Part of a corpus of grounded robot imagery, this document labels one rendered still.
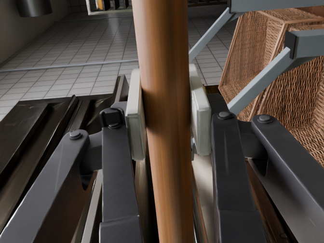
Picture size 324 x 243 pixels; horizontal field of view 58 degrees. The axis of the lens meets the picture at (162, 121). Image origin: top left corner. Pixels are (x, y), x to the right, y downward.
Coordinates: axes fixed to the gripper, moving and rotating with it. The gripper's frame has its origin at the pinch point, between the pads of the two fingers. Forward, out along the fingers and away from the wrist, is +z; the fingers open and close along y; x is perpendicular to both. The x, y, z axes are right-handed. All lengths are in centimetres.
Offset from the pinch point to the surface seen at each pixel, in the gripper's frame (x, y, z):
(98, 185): -52, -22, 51
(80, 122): -66, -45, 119
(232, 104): -19.5, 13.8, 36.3
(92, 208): -52, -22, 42
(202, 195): -69, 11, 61
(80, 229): -52, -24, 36
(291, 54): -9.5, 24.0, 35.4
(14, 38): -55, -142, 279
